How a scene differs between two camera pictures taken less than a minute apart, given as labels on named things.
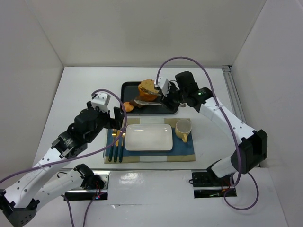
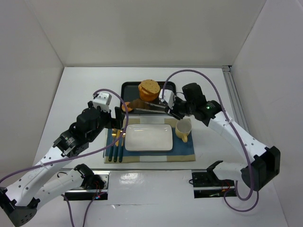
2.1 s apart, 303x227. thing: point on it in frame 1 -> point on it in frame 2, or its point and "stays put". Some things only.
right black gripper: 166,100 -> 172,111
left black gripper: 117,117 stays put
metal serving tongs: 146,102 -> 166,108
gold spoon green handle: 121,147 stays put
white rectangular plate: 151,137 stays put
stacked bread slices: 148,91 stays put
